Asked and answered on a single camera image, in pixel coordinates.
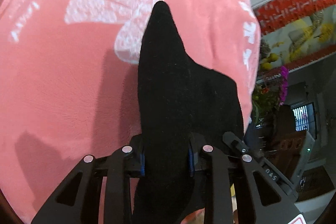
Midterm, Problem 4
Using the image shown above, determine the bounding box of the black knit garment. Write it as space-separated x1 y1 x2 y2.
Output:
133 1 244 223

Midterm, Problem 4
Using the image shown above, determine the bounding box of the flower arrangement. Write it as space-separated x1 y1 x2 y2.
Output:
251 40 289 126

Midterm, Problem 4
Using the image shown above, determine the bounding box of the pink plush blanket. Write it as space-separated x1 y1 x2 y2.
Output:
1 0 260 223

